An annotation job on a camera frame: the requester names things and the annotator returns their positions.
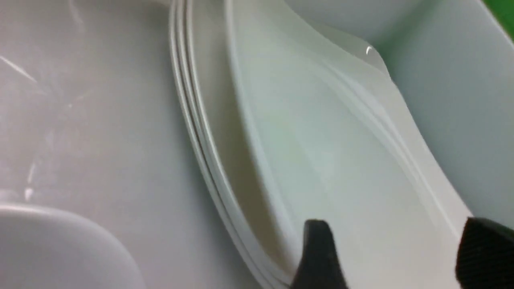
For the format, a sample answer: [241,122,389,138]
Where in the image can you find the large white square plate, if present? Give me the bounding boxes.
[224,0,470,289]

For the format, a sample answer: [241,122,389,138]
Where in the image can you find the stacked small white bowls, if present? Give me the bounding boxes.
[0,203,146,289]

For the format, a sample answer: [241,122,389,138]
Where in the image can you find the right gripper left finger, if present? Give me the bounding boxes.
[290,219,349,289]

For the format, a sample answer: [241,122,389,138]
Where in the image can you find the lower stacked white plates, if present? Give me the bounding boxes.
[168,0,288,289]

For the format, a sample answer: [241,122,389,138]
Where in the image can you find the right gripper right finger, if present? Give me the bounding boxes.
[455,217,514,289]

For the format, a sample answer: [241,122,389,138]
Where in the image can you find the green backdrop cloth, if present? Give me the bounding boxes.
[483,0,514,41]

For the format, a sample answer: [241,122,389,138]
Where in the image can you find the large translucent white bin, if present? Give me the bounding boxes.
[1,0,513,289]

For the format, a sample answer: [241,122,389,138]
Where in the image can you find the top stacked white plate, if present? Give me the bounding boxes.
[187,0,306,281]

